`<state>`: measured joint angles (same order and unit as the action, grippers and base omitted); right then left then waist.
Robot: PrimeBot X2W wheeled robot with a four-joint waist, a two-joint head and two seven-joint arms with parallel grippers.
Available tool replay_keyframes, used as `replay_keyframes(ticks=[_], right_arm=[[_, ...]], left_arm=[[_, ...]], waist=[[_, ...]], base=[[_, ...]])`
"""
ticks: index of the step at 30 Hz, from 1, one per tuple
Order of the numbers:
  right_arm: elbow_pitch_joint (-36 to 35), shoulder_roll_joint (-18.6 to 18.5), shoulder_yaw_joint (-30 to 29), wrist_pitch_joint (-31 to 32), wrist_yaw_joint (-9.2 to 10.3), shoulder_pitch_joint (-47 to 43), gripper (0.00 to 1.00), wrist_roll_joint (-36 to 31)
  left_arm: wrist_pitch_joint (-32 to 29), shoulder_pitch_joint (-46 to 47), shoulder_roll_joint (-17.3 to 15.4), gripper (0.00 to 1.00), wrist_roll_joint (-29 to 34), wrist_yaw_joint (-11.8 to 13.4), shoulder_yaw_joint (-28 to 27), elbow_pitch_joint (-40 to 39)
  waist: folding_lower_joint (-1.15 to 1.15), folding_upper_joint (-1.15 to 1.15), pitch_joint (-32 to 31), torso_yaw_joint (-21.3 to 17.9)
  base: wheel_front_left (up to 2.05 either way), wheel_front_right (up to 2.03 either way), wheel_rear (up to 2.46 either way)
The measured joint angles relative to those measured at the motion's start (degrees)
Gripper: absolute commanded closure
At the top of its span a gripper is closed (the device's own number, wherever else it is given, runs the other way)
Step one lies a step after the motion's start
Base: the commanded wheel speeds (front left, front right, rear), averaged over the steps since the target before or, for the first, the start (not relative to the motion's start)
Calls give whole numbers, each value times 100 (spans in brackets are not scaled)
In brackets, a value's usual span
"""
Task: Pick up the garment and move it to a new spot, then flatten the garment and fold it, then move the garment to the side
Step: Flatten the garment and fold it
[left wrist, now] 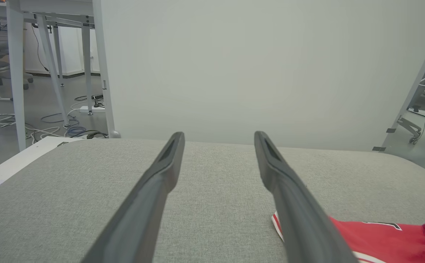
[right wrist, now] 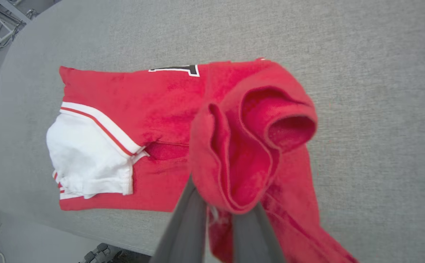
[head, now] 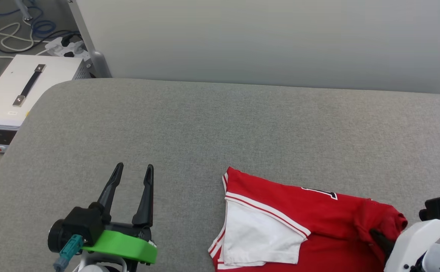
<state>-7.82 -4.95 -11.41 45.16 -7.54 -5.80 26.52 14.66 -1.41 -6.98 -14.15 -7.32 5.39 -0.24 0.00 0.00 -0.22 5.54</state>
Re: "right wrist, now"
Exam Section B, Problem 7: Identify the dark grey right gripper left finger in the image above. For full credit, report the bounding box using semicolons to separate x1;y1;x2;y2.
150;176;208;263

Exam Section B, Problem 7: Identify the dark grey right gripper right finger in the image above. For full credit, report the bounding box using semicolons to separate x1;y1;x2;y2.
232;203;286;263

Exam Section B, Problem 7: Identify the red and white jersey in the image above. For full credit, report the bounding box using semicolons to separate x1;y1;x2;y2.
46;57;359;263

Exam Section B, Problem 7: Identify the grey fabric sofa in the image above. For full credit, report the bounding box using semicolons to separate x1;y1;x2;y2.
0;0;425;263

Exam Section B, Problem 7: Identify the metal wire rack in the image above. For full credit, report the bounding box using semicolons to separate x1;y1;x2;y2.
0;0;40;52

